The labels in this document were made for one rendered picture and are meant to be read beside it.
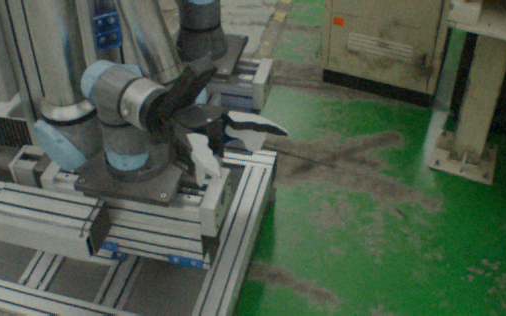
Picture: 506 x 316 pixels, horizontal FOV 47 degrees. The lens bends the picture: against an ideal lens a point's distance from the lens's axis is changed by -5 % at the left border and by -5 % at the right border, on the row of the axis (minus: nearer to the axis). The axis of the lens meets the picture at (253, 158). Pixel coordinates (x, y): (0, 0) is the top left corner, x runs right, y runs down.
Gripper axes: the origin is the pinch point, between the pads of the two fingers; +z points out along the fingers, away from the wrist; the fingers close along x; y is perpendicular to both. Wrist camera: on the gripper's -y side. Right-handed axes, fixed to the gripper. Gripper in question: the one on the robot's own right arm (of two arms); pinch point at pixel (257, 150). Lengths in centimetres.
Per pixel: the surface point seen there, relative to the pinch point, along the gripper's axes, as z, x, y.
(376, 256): -12, -95, 94
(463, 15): -9, -108, 8
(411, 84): -46, -180, 71
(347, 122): -61, -153, 86
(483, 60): -10, -151, 36
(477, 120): -6, -155, 62
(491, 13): -5, -123, 9
